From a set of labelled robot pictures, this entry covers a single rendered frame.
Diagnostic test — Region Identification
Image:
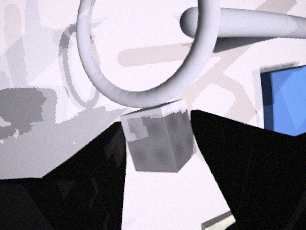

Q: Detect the blue tray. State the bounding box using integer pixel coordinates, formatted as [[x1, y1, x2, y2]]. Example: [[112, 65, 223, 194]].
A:
[[261, 64, 306, 136]]

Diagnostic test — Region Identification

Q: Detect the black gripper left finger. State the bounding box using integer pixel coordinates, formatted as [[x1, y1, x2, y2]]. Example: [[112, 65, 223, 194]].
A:
[[0, 122, 126, 230]]

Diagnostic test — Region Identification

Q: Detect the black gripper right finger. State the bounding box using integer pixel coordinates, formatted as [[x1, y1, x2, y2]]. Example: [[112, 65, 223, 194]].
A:
[[190, 110, 306, 230]]

